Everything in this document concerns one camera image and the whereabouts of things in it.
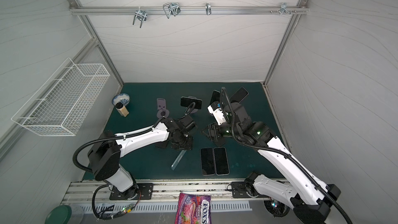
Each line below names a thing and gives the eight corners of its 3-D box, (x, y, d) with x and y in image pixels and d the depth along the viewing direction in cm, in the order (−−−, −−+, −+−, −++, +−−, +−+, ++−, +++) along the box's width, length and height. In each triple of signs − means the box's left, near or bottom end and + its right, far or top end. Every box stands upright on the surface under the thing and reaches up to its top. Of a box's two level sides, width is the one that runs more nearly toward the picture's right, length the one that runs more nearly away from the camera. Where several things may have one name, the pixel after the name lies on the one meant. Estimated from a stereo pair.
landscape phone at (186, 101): (181, 109, 105) (180, 101, 98) (182, 104, 108) (180, 96, 101) (202, 109, 105) (202, 101, 98) (202, 104, 108) (202, 96, 101)
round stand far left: (158, 117, 103) (153, 107, 94) (160, 109, 108) (156, 98, 98) (168, 117, 103) (165, 107, 94) (170, 109, 108) (166, 98, 98)
